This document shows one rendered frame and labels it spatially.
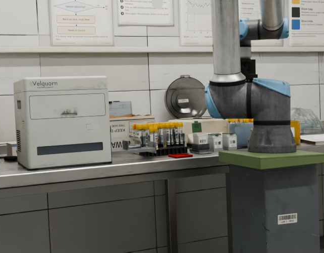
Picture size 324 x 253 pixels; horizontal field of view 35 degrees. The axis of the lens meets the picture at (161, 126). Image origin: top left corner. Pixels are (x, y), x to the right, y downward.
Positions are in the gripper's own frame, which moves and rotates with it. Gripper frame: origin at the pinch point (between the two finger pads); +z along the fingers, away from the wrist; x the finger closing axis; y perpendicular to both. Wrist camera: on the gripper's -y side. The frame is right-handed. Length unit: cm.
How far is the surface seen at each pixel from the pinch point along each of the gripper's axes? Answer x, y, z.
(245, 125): 5.5, 6.1, 6.6
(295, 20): 66, 65, -47
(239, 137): 4.9, 2.8, 11.3
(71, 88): -14, -66, -9
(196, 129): 1.4, -16.7, 7.1
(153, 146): -8.6, -36.7, 12.0
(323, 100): 69, 85, -3
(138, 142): -8.3, -42.2, 10.4
